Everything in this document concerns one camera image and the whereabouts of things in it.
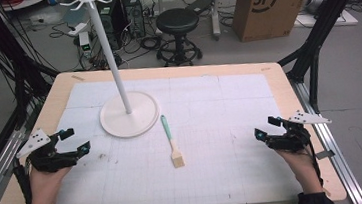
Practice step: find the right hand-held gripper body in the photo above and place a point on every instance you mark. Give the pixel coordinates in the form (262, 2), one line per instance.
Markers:
(291, 136)

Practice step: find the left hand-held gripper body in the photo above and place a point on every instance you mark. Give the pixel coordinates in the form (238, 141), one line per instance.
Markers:
(45, 158)

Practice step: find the person's left hand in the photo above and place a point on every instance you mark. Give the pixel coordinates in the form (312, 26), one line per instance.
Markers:
(45, 192)

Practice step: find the person's right hand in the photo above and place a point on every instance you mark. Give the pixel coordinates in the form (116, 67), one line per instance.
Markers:
(302, 170)

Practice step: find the grey tape strip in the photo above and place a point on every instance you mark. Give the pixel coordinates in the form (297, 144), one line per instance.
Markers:
(324, 154)

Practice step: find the wooden table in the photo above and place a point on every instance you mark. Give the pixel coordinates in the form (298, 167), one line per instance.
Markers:
(66, 80)

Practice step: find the white hook rack stand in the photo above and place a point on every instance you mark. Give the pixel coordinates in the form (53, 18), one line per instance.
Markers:
(127, 117)

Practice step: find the white grid mat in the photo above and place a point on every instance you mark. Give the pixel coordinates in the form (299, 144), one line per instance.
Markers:
(204, 120)

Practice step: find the white power supply unit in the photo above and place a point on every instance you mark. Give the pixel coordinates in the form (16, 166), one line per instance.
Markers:
(85, 44)

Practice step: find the white power strip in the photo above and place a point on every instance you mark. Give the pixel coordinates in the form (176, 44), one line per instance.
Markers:
(77, 29)

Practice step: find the brown cardboard box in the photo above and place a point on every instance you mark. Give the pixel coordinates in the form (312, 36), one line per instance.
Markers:
(270, 9)

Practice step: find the black computer tower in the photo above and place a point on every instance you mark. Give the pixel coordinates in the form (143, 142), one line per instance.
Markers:
(133, 14)
(112, 21)

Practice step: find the white flat board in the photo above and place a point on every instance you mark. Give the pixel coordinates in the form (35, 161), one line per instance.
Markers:
(345, 19)

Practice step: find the white metal stand leg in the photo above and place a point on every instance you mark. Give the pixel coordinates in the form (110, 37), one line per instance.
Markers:
(216, 11)

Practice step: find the black round stool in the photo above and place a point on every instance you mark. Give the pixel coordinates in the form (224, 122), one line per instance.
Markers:
(177, 22)

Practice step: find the black metal frame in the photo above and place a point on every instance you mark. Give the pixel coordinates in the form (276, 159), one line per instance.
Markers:
(311, 46)
(22, 70)

